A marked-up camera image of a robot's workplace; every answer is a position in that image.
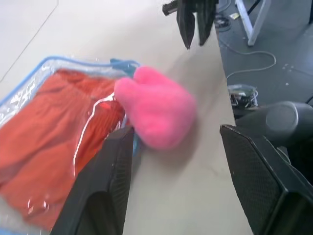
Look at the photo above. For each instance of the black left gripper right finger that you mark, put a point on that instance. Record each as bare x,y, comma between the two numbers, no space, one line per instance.
261,176

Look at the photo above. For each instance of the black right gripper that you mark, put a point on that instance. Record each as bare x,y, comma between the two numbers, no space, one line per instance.
170,8

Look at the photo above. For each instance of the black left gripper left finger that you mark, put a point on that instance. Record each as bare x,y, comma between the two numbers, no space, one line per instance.
102,176

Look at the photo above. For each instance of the orange cloth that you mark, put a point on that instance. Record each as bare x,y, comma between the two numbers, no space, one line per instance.
49,122

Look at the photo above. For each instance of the clear plastic pouch blue trim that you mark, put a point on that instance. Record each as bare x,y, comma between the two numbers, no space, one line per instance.
23,84

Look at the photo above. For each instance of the small yellow item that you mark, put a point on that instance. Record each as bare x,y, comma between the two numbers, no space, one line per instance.
234,16

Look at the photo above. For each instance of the dark rounded robot casing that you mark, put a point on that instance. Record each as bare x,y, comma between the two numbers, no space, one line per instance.
286,120

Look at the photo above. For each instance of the clear box of electronics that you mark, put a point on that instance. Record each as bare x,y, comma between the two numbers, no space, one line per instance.
243,95

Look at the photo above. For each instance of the pink plush toy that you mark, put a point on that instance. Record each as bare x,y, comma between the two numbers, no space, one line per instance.
156,107

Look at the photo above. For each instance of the white metal frame leg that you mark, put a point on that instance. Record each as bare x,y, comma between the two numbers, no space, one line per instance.
253,29

